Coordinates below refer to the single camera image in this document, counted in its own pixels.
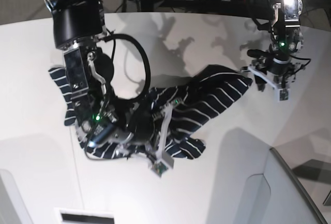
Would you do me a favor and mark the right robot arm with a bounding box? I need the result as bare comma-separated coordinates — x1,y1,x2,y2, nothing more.
44,0,166,158

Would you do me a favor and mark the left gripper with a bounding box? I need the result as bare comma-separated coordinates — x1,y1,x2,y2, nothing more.
252,53,296,87

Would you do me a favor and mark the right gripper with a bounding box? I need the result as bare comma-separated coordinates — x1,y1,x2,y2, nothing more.
108,111,164,154

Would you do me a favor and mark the navy white striped t-shirt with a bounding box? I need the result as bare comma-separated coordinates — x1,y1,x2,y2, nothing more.
49,65,252,159

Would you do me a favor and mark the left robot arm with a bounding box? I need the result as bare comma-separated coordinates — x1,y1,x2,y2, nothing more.
246,0,305,91

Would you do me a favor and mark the grey monitor edge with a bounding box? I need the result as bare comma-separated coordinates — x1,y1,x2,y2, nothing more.
269,148,327,223

